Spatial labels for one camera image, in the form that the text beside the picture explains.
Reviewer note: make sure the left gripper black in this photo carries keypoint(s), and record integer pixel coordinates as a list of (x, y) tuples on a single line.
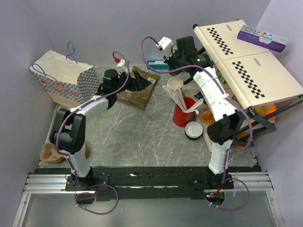
[(139, 83)]

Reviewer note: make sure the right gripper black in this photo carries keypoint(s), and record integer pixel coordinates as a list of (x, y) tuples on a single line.
[(168, 61)]

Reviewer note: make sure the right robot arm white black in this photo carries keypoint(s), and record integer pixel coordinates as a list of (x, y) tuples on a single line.
[(183, 55)]

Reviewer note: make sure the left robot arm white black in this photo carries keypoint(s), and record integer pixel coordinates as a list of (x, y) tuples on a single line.
[(69, 128)]

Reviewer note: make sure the brown coffee bean pouch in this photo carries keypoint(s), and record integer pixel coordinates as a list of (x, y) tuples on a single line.
[(139, 99)]

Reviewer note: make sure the teal blue box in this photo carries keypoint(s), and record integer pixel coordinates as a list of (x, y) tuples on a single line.
[(158, 65)]

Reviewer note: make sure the stack of paper cups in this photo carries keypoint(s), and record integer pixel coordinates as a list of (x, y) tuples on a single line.
[(173, 88)]

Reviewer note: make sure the green snack boxes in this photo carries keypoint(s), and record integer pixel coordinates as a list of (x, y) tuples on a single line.
[(220, 75)]

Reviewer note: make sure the red cup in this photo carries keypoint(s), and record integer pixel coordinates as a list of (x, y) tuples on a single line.
[(180, 118)]

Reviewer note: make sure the orange snack packet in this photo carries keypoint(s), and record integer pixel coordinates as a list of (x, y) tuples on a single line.
[(207, 118)]

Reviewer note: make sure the purple white box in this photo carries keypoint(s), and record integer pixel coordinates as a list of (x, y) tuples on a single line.
[(262, 38)]

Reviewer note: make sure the blue checkered paper bag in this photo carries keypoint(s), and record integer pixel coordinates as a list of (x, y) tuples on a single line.
[(67, 81)]

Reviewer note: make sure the cream checkered tiered shelf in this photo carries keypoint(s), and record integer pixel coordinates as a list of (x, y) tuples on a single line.
[(253, 73)]

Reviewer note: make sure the brown pulp cup carrier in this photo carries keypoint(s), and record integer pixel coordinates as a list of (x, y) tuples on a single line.
[(49, 154)]

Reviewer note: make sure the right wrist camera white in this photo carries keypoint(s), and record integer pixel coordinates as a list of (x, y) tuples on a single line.
[(166, 45)]

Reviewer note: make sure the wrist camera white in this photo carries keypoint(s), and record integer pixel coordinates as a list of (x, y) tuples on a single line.
[(121, 64), (166, 45)]

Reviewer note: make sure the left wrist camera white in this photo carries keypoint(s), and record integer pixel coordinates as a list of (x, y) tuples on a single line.
[(121, 64)]

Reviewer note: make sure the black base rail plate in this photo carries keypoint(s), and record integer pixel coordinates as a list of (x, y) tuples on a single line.
[(109, 183)]

